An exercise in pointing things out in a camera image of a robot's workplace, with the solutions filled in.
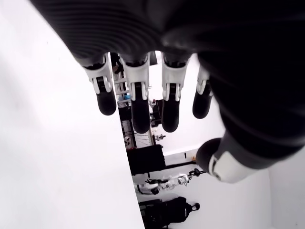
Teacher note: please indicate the black monitor screen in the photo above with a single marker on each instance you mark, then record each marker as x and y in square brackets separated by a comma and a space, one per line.
[157, 112]

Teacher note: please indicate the black box cabinet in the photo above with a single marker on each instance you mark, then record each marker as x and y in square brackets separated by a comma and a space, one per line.
[145, 159]

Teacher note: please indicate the black gantry bar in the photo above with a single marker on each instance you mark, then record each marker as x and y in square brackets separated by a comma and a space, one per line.
[178, 164]

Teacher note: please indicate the small cyan box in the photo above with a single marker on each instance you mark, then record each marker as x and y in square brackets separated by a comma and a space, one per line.
[127, 97]

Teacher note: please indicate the metal shelving rack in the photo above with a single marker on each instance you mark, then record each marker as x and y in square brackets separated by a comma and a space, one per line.
[119, 83]

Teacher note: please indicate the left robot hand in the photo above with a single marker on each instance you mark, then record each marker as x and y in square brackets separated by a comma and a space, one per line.
[238, 59]

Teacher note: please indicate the silver humanoid robot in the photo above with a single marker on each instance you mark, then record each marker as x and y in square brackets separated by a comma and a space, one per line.
[171, 182]

